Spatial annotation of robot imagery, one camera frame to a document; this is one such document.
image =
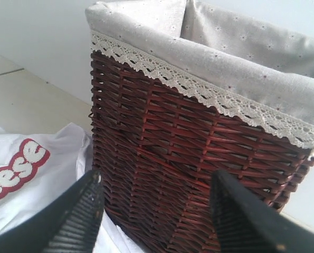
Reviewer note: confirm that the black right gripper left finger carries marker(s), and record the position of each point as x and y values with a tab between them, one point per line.
70	223

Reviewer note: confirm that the white shirt with red lettering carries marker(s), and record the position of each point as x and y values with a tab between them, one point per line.
36	169

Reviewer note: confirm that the cream lace cloth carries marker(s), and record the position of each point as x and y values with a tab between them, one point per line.
253	70

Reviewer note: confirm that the dark brown wicker basket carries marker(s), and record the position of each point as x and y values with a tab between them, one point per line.
156	150

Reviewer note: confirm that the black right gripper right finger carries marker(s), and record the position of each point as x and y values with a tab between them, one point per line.
251	218

